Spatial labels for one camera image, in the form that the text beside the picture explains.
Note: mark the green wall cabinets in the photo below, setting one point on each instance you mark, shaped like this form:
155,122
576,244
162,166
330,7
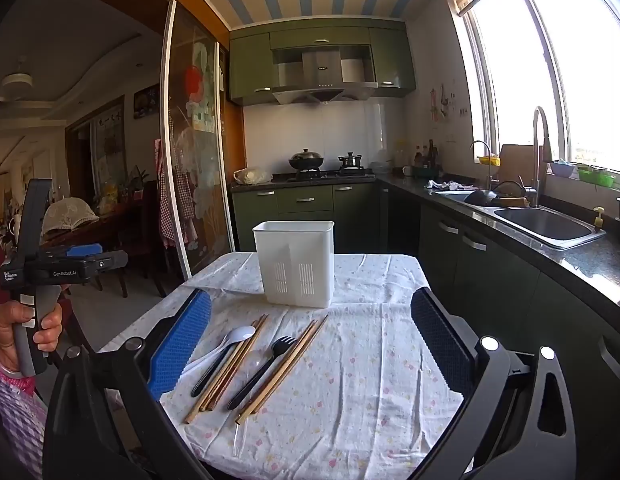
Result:
250,65

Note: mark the ceiling lamp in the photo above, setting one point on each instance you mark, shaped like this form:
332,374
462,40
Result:
14,82

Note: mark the black cooking pot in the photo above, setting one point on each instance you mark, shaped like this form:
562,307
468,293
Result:
351,161

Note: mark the dark sauce bottle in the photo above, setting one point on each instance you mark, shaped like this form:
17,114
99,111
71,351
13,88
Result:
418,158
431,155

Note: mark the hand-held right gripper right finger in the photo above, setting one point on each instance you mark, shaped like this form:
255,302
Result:
442,347

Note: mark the lace food cover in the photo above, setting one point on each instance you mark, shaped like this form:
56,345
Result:
67,215

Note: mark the dark wooden chair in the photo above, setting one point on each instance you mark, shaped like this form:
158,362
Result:
140,240

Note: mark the wooden dining table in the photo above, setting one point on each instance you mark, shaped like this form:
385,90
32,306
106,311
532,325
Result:
110,222

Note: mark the yellow soap pump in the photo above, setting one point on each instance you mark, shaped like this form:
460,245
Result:
598,217

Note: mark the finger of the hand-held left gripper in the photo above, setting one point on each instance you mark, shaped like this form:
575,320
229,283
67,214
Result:
34,220

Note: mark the green basket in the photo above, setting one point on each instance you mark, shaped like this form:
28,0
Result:
596,177

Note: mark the tall steel faucet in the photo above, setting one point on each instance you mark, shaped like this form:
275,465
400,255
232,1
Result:
538,160

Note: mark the white floral tablecloth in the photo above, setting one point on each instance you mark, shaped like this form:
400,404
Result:
365,385

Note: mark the window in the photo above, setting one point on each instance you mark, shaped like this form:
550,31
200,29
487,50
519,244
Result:
590,60

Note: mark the gas stove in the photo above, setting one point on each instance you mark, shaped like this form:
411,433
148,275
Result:
325,176

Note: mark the blue bowl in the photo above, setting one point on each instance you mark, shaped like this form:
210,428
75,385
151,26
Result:
562,169

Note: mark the steel sink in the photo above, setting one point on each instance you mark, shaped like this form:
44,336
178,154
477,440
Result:
545,222

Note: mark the sliding glass door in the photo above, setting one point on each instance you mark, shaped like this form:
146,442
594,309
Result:
200,160

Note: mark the small steel faucet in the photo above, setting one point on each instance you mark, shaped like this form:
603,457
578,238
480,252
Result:
488,170

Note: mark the black plastic utensil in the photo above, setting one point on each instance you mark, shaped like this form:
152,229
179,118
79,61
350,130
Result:
210,375

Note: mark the checkered apron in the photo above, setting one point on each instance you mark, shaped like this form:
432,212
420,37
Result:
170,210

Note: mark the potted plant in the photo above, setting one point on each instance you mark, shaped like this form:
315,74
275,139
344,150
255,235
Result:
135,182

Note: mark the black wok with lid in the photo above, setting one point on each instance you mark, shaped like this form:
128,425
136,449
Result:
305,161

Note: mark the white plastic spoon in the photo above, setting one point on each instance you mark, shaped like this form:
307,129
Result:
242,334

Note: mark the dark stone countertop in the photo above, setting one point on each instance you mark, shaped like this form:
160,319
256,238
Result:
565,260

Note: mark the black pan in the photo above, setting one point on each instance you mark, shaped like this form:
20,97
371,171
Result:
482,197

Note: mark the white plastic utensil holder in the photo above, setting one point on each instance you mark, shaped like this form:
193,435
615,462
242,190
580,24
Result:
290,250

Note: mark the black plastic fork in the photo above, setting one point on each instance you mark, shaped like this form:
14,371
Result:
270,364

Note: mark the yellow basket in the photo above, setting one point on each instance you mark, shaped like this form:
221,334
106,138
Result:
489,161

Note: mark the steel range hood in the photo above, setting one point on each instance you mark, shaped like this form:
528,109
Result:
320,72

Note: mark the person's left forearm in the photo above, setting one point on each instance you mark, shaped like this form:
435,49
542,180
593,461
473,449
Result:
12,420

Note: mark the brown cutting board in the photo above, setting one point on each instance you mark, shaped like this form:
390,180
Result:
517,165

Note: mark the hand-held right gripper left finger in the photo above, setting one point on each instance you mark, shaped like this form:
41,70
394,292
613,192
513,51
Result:
180,347

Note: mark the wall hooks with utensils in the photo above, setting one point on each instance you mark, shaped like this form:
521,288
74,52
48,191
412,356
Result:
440,102

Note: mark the wooden chopstick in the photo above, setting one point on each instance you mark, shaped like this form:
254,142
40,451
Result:
284,370
215,390
209,390
220,390
226,390
277,370

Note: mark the dish cloth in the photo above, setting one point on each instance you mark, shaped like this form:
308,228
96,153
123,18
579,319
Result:
445,185

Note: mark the person's left hand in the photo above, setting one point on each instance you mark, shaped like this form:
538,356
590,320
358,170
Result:
12,322

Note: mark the wall picture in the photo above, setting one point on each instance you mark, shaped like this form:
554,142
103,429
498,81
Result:
146,101

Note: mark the plastic bag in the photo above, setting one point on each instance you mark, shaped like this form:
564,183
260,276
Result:
252,176

